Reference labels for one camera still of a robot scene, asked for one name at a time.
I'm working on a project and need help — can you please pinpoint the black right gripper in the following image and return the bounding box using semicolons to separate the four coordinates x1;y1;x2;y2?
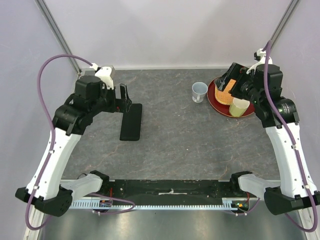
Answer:
215;61;263;106

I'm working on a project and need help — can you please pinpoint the blue slotted cable duct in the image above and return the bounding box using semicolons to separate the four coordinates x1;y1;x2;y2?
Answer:
69;197;248;211

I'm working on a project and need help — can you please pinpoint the round red lacquer tray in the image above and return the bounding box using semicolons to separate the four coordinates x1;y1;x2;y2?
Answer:
207;78;255;118

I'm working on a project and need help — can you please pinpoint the woven bamboo basket tray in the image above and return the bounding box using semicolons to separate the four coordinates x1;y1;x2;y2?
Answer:
214;85;233;105

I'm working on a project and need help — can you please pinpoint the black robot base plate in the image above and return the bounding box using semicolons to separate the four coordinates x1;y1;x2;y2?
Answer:
97;179;255;205

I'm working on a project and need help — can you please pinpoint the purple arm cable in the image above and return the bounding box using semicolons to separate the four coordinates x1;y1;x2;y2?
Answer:
26;54;136;231
224;39;320;233

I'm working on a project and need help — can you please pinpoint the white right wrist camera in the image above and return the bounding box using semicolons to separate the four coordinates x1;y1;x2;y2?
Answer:
246;48;267;75

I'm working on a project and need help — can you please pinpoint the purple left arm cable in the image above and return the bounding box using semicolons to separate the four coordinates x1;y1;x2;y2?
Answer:
26;54;136;231

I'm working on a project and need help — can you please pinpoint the black zippered tool case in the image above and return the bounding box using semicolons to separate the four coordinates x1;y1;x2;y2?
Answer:
119;103;143;141

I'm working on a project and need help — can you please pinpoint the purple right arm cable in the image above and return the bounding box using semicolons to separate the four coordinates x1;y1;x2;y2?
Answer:
224;39;320;233

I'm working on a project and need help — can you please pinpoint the yellow-green ceramic mug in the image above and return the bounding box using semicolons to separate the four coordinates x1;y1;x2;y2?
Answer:
229;97;250;118

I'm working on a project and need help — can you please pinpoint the aluminium front frame rail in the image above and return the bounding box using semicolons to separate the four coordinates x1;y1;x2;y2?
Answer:
34;178;308;200

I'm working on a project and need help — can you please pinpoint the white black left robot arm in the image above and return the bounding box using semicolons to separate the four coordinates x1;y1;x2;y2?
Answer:
15;76;132;217

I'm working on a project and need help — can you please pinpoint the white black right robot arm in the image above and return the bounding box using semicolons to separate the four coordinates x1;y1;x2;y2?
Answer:
214;62;320;215

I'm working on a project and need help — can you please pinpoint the pale blue footed mug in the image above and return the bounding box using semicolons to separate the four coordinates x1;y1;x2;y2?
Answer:
191;81;208;103

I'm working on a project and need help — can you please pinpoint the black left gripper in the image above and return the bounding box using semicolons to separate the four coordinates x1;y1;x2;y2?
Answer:
90;82;132;116

